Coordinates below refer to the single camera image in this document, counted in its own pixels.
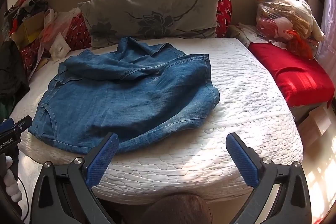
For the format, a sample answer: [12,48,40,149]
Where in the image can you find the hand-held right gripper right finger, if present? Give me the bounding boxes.
[226,133,313,224]

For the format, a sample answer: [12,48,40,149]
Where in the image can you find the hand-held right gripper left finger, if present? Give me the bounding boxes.
[30,133,119,224]

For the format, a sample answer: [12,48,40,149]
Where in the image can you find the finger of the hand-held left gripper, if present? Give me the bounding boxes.
[14,115,33,133]

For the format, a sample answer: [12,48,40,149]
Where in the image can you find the blue denim pants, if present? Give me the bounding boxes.
[28,36,220,154]

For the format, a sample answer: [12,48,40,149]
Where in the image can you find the dark green garment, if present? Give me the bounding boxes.
[0,40,30,119]

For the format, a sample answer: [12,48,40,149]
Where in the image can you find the white quilted mattress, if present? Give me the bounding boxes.
[9,38,303,205]

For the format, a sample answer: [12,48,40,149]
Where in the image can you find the white paper packet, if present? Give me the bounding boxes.
[49,32,71,60]

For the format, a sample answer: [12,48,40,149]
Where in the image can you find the flat cardboard boxes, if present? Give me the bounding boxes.
[295,99,336,151]

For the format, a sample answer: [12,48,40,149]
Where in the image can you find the brown cardboard box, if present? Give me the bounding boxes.
[10,11,46,49]

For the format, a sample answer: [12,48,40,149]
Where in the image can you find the red blanket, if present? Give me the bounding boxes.
[248,40,335,109]

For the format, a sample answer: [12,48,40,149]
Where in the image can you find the pink plastic bag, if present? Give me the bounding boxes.
[39,10,75,52]

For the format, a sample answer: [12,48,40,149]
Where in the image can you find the cardboard box with clothes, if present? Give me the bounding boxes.
[5,0,51,24]

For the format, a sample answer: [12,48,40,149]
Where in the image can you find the white embroidered cloth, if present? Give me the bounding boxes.
[228,23,265,46]

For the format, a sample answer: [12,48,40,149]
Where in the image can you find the clear plastic bag of toys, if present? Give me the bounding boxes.
[256,0,326,60]

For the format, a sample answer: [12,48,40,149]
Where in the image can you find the red floral bolster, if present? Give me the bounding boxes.
[20,0,233,75]

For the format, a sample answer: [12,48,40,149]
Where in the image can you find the grey floral pillow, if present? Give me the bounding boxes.
[78,0,222,49]

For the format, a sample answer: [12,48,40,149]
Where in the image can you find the pale curtain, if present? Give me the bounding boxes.
[314,0,336,67]

